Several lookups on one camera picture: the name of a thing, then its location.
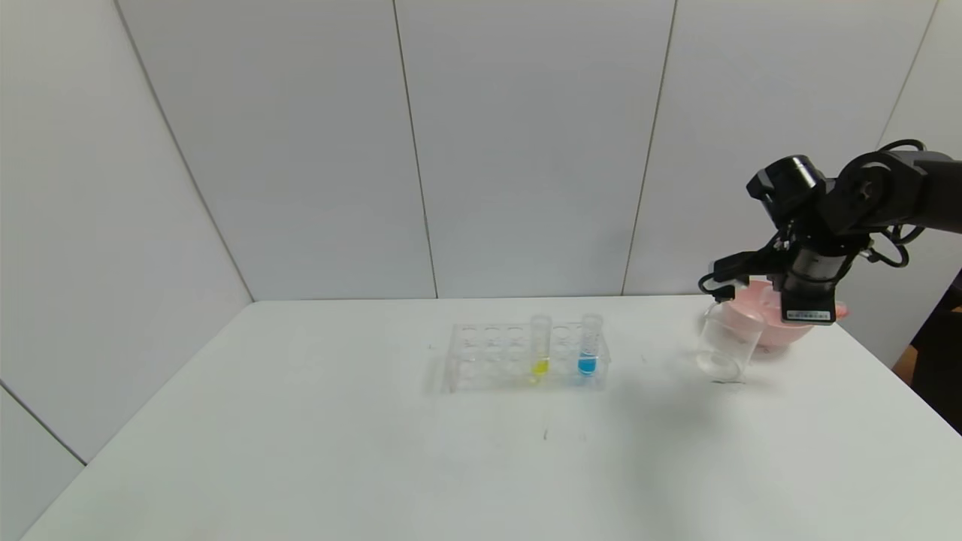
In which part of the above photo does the test tube with yellow pigment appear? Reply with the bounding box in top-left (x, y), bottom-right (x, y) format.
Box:
top-left (528, 316), bottom-right (552, 380)

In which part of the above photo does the clear acrylic test tube rack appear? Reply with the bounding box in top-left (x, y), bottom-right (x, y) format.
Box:
top-left (442, 322), bottom-right (611, 394)

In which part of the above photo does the test tube with blue pigment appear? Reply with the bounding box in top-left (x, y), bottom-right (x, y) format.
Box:
top-left (578, 313), bottom-right (604, 378)

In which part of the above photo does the clear glass beaker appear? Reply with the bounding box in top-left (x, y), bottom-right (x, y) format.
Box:
top-left (694, 301), bottom-right (767, 385)

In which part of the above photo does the pink bowl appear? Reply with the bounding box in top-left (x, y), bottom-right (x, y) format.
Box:
top-left (721, 280), bottom-right (820, 350)

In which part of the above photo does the dark background object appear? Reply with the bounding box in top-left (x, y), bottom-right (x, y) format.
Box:
top-left (908, 267), bottom-right (962, 438)

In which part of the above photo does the black camera cable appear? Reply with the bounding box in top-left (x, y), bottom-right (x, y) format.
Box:
top-left (697, 272), bottom-right (737, 303)

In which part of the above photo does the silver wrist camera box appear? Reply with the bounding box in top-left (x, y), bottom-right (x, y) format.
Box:
top-left (710, 252), bottom-right (782, 301)

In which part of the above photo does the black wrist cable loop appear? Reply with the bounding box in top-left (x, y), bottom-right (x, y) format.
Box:
top-left (863, 224), bottom-right (927, 269)

